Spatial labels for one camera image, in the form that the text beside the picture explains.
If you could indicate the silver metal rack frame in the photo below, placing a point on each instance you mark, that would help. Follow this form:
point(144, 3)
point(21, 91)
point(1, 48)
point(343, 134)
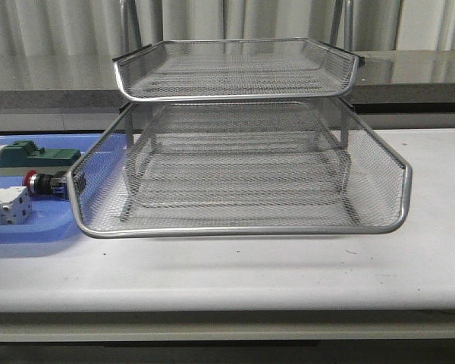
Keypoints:
point(342, 25)

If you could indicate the white circuit breaker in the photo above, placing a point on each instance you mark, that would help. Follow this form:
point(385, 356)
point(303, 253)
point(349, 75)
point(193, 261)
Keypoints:
point(15, 205)

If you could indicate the silver mesh tray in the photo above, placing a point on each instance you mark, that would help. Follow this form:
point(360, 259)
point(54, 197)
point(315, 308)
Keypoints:
point(201, 70)
point(375, 200)
point(175, 180)

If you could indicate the red emergency push button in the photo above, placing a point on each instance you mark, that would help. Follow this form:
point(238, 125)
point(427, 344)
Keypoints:
point(39, 184)

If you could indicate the green electrical switch block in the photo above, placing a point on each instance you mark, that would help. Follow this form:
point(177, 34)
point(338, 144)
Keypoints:
point(21, 156)

